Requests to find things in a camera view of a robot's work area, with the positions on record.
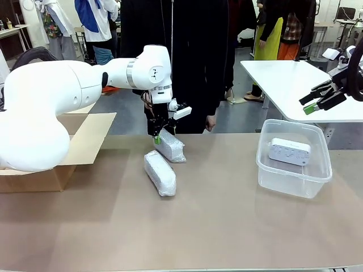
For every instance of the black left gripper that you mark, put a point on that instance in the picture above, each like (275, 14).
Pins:
(160, 116)

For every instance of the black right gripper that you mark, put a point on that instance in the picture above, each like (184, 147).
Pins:
(333, 99)

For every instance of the bubble-wrapped white clock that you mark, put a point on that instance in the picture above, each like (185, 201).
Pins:
(171, 147)
(160, 175)

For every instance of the unwrapped white digital clock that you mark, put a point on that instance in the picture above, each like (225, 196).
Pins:
(289, 153)

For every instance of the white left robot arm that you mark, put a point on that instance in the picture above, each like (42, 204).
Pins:
(42, 107)

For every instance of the person's left hand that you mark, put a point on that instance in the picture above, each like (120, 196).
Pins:
(211, 124)

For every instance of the white background table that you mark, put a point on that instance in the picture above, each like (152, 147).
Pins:
(283, 85)

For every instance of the person with orange trousers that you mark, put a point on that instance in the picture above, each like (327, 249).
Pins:
(292, 34)

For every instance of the person with yellow apron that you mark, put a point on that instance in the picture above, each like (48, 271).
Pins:
(268, 42)

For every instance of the person in black hoodie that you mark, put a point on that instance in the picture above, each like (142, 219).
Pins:
(198, 62)

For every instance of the open cardboard box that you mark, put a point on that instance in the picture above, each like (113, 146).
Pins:
(85, 133)

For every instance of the white height-adjustable desk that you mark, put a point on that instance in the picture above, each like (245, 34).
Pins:
(344, 28)

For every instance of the clear plastic container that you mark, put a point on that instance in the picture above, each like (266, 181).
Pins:
(295, 184)

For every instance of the person in blue white jacket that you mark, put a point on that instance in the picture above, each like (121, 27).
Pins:
(97, 25)

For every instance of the mannequin with floral shirt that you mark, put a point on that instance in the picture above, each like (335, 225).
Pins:
(58, 31)

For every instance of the white desk with bottles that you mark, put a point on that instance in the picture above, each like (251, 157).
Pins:
(14, 29)

